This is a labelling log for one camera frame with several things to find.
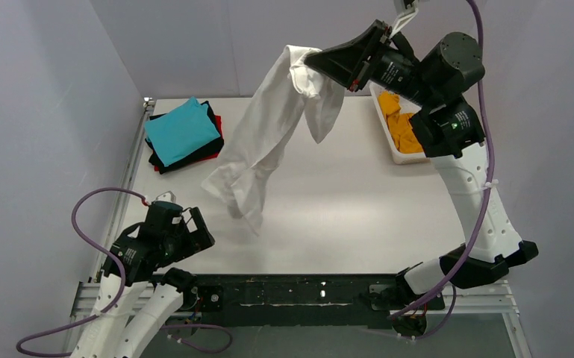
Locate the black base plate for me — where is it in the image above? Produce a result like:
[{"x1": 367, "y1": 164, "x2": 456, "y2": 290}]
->
[{"x1": 170, "y1": 274, "x2": 417, "y2": 329}]

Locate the yellow t-shirt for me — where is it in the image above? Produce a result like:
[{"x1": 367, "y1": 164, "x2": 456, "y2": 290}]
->
[{"x1": 378, "y1": 91, "x2": 423, "y2": 154}]

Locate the folded cyan t-shirt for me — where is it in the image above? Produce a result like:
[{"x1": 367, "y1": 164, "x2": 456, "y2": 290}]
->
[{"x1": 144, "y1": 97, "x2": 222, "y2": 168}]

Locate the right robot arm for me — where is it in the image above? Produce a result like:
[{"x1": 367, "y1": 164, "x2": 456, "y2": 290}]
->
[{"x1": 305, "y1": 21, "x2": 539, "y2": 310}]

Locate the white t-shirt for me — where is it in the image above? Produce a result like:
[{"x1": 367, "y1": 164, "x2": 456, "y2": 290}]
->
[{"x1": 202, "y1": 45, "x2": 345, "y2": 234}]

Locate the folded red t-shirt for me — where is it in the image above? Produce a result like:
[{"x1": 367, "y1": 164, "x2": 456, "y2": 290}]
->
[{"x1": 148, "y1": 114, "x2": 225, "y2": 175}]

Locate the folded black t-shirt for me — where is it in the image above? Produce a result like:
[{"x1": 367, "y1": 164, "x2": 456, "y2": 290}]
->
[{"x1": 145, "y1": 97, "x2": 224, "y2": 175}]

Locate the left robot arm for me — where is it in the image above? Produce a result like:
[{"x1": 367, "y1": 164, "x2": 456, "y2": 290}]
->
[{"x1": 71, "y1": 201, "x2": 215, "y2": 357}]

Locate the white plastic basket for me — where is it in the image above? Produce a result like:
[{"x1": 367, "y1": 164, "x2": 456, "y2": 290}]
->
[{"x1": 369, "y1": 82, "x2": 430, "y2": 165}]

